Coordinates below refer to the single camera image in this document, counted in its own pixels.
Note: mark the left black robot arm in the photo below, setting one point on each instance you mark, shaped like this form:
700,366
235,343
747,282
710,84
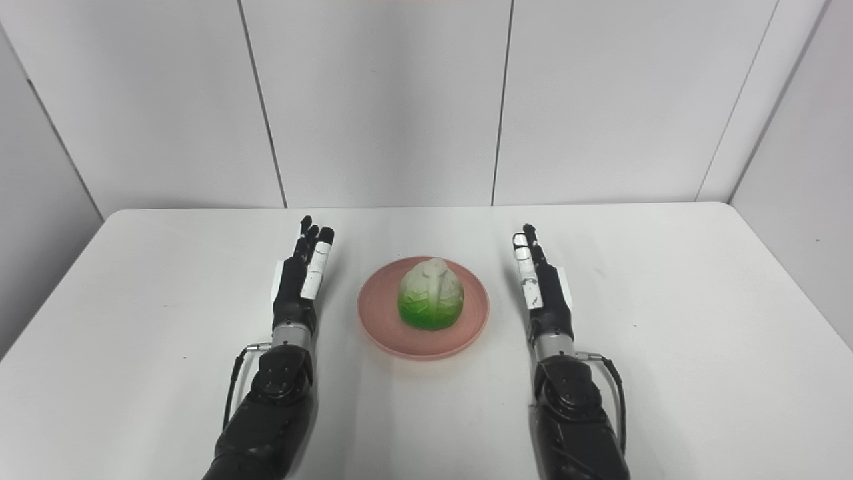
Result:
270,413

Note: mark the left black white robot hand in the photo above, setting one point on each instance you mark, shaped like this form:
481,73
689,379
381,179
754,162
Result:
296,293

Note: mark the green white toy cabbage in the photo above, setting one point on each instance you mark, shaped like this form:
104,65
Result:
431,296

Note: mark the pink round plate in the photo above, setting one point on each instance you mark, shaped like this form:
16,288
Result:
380,313

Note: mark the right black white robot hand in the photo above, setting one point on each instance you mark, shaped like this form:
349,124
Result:
546,300

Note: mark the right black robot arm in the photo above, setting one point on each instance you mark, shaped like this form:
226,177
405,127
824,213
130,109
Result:
576,420

